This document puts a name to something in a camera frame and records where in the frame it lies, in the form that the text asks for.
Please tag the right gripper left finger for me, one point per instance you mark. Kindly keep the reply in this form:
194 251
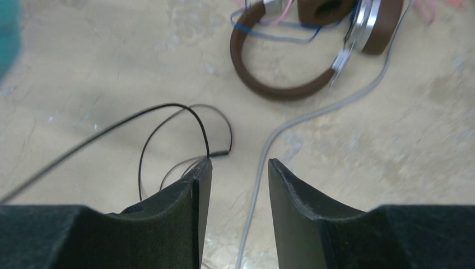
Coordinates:
165 230

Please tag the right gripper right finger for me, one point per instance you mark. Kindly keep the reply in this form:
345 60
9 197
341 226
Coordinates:
312 230

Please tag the teal white cat headphones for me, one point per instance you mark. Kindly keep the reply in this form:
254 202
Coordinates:
87 64

